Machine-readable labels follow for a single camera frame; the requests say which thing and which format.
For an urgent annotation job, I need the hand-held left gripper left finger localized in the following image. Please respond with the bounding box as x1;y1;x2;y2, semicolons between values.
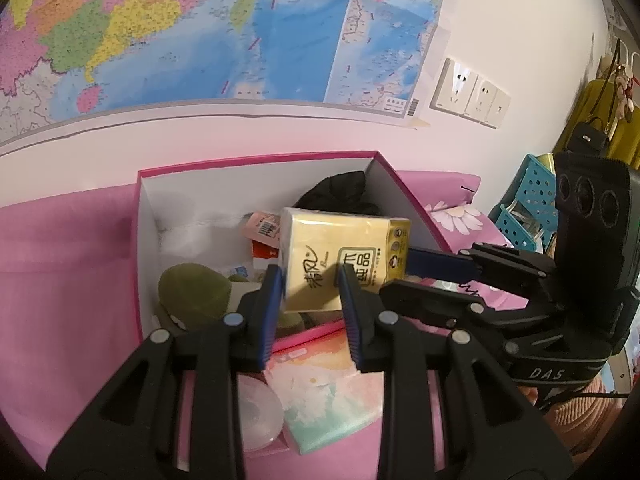
47;264;286;480

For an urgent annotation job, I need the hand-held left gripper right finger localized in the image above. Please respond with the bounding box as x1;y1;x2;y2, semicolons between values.
336;264;576;480

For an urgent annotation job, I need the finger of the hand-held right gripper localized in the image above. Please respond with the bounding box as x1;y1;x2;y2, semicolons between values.
379;279;546;348
407;242;561;311

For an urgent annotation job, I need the yellow tissue pack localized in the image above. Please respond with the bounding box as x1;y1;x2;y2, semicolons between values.
279;206;412;313

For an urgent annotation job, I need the pink cardboard box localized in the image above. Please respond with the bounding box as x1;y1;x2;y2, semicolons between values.
131;150;453;356

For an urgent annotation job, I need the green plush toy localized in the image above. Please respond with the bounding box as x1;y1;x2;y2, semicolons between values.
157;264;306;338

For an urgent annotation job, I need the person's right forearm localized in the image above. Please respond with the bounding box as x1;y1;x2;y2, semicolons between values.
520;367;636;466

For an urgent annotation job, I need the pastel tissue pack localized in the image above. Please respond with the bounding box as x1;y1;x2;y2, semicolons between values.
265;327;388;456

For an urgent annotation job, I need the blue perforated plastic basket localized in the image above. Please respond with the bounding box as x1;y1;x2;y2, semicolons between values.
489;154;563;256

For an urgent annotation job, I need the white pump lotion bottle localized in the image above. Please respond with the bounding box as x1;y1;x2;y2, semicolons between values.
235;375;286;451

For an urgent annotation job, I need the black cloth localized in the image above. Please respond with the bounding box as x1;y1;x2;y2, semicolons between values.
295;170;383;218

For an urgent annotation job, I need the black handbag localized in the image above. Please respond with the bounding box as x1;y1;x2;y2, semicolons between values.
569;117;610;153

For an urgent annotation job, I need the mustard yellow garment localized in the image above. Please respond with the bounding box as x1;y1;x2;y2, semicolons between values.
552;77;640;171

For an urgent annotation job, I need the small hanging plush toy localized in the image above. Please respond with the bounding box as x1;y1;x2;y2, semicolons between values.
612;65;637;121

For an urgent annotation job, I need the pink floral bedsheet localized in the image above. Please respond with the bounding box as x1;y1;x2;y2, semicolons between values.
0;170;506;480

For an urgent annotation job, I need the black cable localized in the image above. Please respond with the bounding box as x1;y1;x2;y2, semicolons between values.
547;387;631;406

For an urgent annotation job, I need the colourful wall map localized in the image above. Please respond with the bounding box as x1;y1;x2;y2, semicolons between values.
0;0;455;158

